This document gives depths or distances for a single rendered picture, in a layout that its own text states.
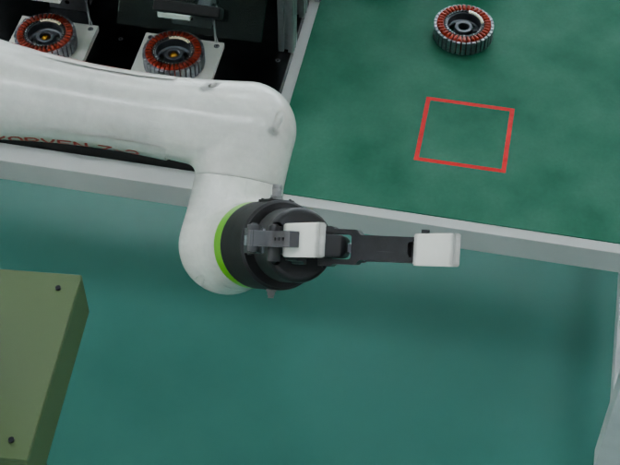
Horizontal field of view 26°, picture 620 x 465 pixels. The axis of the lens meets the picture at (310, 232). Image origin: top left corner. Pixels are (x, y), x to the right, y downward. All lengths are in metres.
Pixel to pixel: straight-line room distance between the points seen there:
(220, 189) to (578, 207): 0.99
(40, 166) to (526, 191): 0.84
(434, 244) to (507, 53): 1.36
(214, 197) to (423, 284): 1.71
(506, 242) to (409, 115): 0.32
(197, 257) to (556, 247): 0.95
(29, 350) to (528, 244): 0.83
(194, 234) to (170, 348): 1.58
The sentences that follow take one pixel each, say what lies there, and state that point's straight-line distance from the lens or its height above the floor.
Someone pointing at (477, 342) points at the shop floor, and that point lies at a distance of 3.04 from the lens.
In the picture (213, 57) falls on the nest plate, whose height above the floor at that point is 0.78.
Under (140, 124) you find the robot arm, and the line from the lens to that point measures 1.47.
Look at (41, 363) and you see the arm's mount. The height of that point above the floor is 0.84.
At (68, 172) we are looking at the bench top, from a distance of 2.36.
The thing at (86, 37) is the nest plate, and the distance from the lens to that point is 2.55.
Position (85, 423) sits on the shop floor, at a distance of 2.94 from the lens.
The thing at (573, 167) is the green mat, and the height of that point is 0.75.
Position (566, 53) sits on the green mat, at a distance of 2.58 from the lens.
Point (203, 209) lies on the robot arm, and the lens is 1.45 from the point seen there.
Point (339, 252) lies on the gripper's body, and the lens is 1.28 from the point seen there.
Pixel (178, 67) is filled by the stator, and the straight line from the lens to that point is 2.42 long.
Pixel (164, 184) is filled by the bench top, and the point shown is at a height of 0.75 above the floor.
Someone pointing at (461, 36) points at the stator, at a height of 0.78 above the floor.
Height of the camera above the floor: 2.46
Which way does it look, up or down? 50 degrees down
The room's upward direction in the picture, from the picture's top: straight up
